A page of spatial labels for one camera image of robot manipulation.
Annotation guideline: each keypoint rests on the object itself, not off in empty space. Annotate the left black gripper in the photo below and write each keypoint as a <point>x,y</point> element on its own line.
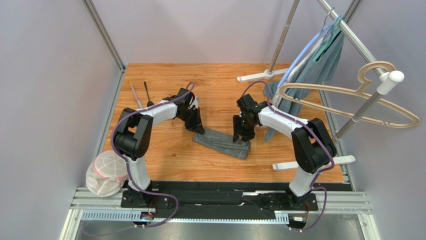
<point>196,126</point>

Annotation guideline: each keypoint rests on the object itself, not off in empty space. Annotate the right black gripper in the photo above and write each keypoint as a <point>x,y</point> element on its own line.
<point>242,123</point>

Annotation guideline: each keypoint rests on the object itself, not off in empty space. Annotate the grey stitched cloth napkin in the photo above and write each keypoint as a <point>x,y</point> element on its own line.
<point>223,143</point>

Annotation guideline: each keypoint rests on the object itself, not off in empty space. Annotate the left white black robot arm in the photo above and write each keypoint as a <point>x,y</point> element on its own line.
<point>131,136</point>

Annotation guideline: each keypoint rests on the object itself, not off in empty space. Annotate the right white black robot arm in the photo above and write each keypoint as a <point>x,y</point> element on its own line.
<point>312,143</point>

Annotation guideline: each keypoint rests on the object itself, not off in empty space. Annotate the black spoon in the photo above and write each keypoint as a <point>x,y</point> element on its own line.
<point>149,102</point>

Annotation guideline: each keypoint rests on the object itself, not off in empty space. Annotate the teal hanging garment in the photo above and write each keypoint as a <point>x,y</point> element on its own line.
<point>318,66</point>

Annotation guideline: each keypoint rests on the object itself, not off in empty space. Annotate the white mesh laundry bag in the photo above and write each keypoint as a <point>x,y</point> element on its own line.
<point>106,174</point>

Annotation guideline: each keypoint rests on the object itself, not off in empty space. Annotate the wooden clothes hanger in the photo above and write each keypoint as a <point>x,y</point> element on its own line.
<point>389,79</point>

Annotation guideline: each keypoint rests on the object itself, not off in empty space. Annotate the blue clothes hanger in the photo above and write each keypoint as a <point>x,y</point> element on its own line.
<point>299,53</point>

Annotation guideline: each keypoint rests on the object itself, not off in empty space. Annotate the metal clothes rack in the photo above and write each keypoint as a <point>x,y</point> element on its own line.
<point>270,73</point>

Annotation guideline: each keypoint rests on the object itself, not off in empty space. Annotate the pink handled knife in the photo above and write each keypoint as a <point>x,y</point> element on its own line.
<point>136,97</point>

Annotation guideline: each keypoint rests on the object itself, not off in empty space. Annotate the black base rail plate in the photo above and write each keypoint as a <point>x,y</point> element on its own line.
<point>218,200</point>

